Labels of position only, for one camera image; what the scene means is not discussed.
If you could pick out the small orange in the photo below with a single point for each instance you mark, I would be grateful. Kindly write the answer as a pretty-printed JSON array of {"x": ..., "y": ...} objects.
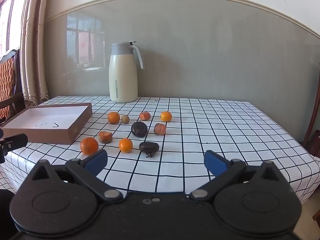
[
  {"x": 113, "y": 117},
  {"x": 166, "y": 116},
  {"x": 125, "y": 145}
]

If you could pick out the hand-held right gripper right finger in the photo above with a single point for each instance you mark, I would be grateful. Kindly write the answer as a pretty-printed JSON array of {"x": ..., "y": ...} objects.
[{"x": 214, "y": 163}]

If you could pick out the wooden sofa with woven cushion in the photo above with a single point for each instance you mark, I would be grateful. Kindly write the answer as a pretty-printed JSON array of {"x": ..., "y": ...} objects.
[{"x": 7, "y": 80}]

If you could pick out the large mandarin orange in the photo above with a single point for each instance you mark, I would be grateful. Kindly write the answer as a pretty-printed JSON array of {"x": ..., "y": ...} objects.
[{"x": 89, "y": 145}]

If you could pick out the cream thermos jug grey lid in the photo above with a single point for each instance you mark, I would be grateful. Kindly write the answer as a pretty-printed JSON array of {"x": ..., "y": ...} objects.
[{"x": 123, "y": 80}]

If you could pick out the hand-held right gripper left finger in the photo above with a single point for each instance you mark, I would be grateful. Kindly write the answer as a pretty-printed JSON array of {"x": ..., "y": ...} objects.
[{"x": 97, "y": 161}]

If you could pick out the reddish mandarin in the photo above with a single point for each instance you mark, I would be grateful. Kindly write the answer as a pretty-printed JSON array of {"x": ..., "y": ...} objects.
[{"x": 144, "y": 115}]

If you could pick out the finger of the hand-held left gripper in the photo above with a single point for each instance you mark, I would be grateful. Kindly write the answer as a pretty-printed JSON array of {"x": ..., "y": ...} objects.
[{"x": 16, "y": 141}]

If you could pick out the carrot chunk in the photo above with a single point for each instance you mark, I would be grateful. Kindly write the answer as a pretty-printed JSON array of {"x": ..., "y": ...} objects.
[
  {"x": 105, "y": 137},
  {"x": 160, "y": 129}
]

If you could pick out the small green brown fruit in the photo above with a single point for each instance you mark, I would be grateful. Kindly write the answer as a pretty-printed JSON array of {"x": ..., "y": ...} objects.
[{"x": 125, "y": 119}]

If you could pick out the large dark purple fruit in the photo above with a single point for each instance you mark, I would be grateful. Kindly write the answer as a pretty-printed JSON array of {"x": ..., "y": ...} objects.
[{"x": 139, "y": 129}]

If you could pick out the brown cardboard box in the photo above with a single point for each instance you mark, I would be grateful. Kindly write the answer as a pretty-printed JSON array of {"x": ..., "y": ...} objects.
[{"x": 50, "y": 120}]

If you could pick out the dark wooden chair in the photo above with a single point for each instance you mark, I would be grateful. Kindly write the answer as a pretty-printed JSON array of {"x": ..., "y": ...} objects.
[{"x": 313, "y": 140}]

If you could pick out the small dark purple fruit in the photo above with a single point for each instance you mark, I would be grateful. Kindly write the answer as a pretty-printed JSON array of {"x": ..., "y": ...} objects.
[{"x": 149, "y": 147}]

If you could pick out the red-framed window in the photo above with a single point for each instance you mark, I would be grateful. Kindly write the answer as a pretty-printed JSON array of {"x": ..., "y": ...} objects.
[{"x": 10, "y": 17}]

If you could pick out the beige lace-trimmed curtain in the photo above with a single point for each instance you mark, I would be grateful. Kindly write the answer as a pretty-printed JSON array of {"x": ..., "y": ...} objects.
[{"x": 32, "y": 55}]

